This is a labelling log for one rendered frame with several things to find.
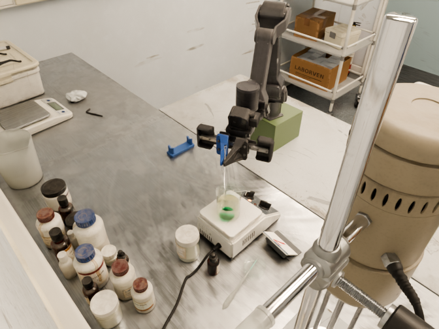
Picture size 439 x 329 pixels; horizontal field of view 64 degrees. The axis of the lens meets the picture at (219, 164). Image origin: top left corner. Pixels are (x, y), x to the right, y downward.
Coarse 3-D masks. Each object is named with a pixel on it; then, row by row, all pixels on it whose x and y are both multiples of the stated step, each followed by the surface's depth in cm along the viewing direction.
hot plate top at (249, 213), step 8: (208, 208) 91; (240, 208) 91; (248, 208) 91; (256, 208) 91; (208, 216) 89; (216, 216) 89; (240, 216) 89; (248, 216) 89; (256, 216) 89; (216, 224) 87; (224, 224) 87; (232, 224) 87; (240, 224) 87; (248, 224) 87; (224, 232) 85; (232, 232) 85
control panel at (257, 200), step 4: (244, 192) 102; (244, 196) 99; (256, 196) 102; (248, 200) 97; (252, 200) 98; (256, 200) 100; (260, 200) 101; (260, 208) 95; (272, 208) 99; (264, 212) 94; (268, 212) 95; (272, 212) 96
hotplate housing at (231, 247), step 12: (264, 216) 92; (276, 216) 97; (204, 228) 91; (216, 228) 88; (252, 228) 89; (264, 228) 95; (216, 240) 90; (228, 240) 86; (240, 240) 87; (252, 240) 92; (228, 252) 88
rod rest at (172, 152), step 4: (188, 136) 125; (188, 140) 125; (180, 144) 125; (184, 144) 125; (188, 144) 125; (192, 144) 125; (172, 148) 119; (176, 148) 124; (180, 148) 124; (184, 148) 124; (188, 148) 124; (168, 152) 122; (172, 152) 120; (176, 152) 122; (180, 152) 122; (172, 156) 121
